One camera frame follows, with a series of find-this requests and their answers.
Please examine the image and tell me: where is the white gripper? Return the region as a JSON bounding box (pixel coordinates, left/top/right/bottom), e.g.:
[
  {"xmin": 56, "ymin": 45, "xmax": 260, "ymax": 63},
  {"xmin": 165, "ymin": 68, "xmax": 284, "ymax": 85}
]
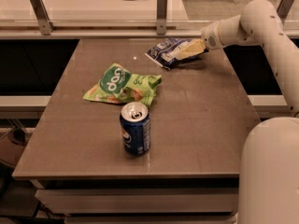
[{"xmin": 176, "ymin": 21, "xmax": 224, "ymax": 61}]

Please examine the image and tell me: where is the blue chip bag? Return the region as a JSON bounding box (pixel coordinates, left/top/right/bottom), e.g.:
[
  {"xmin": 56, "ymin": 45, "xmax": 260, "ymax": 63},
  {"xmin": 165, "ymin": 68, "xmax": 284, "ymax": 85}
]
[{"xmin": 145, "ymin": 37, "xmax": 207, "ymax": 70}]

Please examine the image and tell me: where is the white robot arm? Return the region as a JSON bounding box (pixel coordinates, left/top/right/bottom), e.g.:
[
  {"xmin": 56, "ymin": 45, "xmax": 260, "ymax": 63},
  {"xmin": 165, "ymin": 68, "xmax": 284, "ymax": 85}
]
[{"xmin": 201, "ymin": 0, "xmax": 299, "ymax": 224}]

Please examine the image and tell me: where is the green chip bag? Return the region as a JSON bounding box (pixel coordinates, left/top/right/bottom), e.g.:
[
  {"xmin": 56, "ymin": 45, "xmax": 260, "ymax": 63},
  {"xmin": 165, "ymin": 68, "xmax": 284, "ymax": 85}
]
[{"xmin": 83, "ymin": 63, "xmax": 162, "ymax": 107}]

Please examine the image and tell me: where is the blue pepsi can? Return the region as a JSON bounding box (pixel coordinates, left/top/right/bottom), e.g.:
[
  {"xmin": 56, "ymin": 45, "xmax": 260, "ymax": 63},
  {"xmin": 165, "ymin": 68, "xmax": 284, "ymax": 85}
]
[{"xmin": 120, "ymin": 102, "xmax": 150, "ymax": 156}]

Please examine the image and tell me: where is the grey table drawer unit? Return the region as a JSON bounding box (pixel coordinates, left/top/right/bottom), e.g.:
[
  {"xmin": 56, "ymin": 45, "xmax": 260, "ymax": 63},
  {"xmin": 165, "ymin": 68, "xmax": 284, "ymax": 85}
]
[{"xmin": 36, "ymin": 187, "xmax": 238, "ymax": 216}]

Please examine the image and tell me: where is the middle metal railing bracket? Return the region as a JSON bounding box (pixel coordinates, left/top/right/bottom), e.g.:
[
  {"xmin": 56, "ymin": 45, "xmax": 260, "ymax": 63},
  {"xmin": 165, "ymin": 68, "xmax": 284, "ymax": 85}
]
[{"xmin": 156, "ymin": 0, "xmax": 167, "ymax": 35}]

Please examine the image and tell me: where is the metal railing bracket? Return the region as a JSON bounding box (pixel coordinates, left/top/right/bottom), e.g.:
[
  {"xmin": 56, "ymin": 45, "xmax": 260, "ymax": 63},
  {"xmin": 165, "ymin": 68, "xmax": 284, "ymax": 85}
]
[
  {"xmin": 156, "ymin": 0, "xmax": 167, "ymax": 35},
  {"xmin": 277, "ymin": 0, "xmax": 295, "ymax": 22},
  {"xmin": 29, "ymin": 0, "xmax": 54, "ymax": 35}
]

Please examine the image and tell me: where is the right metal railing bracket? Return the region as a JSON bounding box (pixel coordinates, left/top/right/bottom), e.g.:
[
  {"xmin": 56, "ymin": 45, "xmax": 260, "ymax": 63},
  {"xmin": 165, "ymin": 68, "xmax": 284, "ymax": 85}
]
[{"xmin": 277, "ymin": 0, "xmax": 295, "ymax": 22}]

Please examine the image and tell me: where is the left metal railing bracket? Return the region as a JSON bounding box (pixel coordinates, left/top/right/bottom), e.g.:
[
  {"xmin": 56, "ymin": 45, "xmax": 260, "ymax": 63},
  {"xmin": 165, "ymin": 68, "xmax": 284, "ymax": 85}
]
[{"xmin": 29, "ymin": 0, "xmax": 54, "ymax": 35}]

